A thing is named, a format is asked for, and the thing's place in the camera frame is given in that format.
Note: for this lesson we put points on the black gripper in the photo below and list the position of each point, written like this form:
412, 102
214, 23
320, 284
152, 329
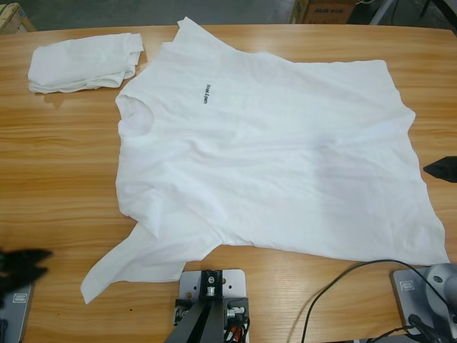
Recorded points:
9, 275

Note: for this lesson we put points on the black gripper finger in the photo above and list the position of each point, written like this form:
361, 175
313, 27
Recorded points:
444, 167

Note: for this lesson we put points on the white Unitree print t-shirt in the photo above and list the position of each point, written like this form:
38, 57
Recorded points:
267, 160

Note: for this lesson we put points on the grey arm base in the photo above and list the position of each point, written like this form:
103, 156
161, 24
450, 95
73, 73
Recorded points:
403, 302
19, 318

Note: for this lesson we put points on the cardboard box with AUX print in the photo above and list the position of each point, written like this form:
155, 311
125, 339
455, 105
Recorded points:
328, 14

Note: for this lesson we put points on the wooden crate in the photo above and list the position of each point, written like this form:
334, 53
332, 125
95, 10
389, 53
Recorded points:
14, 18

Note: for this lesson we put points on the white mount block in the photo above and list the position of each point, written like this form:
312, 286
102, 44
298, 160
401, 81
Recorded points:
189, 282

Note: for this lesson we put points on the black metal frame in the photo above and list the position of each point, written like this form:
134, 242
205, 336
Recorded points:
450, 10

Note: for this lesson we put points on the white metal frame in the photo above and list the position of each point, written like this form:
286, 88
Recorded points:
382, 12

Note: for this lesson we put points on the dark camera post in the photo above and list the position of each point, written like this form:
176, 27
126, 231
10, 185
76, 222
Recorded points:
203, 321

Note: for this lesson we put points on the black bracket with connectors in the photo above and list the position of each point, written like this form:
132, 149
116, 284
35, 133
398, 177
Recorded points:
235, 305

